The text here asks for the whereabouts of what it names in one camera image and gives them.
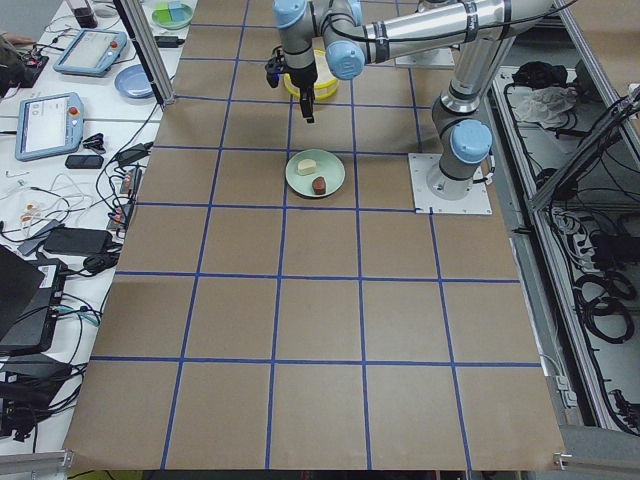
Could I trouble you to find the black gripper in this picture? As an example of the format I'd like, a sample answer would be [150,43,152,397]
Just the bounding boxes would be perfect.
[289,63,318,124]

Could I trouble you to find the yellow bamboo steamer basket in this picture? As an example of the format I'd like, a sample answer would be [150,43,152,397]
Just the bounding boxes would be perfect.
[282,49,339,100]

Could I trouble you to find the white steamed bun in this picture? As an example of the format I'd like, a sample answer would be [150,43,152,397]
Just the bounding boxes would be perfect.
[296,158,317,176]

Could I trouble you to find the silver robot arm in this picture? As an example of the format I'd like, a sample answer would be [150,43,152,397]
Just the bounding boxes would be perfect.
[265,1,526,180]

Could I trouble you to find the light green plate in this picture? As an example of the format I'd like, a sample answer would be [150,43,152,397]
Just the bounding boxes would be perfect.
[285,149,346,198]

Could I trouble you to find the brown steamed bun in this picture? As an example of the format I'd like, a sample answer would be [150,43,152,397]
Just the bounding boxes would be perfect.
[312,176,327,195]

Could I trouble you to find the black power adapter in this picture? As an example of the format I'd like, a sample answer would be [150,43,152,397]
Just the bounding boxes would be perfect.
[154,35,184,49]

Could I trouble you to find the green bowl with blocks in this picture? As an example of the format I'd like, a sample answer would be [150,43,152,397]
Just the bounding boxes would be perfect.
[151,1,194,30]

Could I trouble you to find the blue plate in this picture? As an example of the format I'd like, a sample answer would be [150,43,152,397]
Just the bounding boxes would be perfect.
[114,64,154,99]

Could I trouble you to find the upper teach pendant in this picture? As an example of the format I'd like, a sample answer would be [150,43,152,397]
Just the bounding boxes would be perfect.
[53,29,128,77]

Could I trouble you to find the teach pendant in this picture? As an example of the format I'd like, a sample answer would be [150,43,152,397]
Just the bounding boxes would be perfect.
[53,29,128,77]
[15,92,84,162]

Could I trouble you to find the white crumpled cloth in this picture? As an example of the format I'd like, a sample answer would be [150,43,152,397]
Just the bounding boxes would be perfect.
[514,86,577,129]

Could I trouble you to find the lower teach pendant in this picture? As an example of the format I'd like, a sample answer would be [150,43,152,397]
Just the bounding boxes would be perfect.
[15,92,84,162]

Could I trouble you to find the black laptop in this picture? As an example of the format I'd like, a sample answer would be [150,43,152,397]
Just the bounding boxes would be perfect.
[1,247,66,356]

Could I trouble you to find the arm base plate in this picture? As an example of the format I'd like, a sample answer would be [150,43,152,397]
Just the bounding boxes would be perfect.
[395,47,455,70]
[408,153,493,216]

